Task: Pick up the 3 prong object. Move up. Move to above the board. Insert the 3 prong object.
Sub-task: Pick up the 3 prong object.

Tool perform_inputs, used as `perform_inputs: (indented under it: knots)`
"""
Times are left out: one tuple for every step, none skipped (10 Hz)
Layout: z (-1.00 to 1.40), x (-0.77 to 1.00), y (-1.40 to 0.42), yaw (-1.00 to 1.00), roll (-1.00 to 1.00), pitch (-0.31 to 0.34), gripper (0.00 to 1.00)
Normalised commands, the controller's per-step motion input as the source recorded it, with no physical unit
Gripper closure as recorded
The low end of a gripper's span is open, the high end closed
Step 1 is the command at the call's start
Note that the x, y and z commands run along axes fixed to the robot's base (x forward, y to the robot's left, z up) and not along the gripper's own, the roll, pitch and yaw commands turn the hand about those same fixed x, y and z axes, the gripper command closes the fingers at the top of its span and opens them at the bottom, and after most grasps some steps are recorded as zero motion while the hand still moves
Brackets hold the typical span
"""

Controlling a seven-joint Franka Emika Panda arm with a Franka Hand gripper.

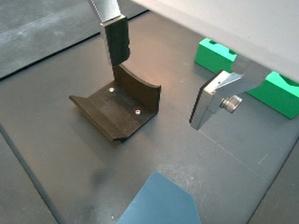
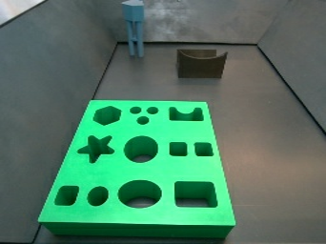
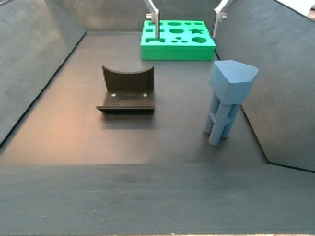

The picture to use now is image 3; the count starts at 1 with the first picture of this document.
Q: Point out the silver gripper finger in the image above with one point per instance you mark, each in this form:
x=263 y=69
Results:
x=220 y=14
x=153 y=17

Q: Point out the black curved holder bracket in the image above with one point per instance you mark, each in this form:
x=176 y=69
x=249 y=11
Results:
x=128 y=91

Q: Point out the blue three prong object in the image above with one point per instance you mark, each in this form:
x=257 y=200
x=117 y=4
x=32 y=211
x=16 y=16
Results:
x=231 y=81

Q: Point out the green shape board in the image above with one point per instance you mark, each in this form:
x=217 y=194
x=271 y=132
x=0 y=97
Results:
x=184 y=41

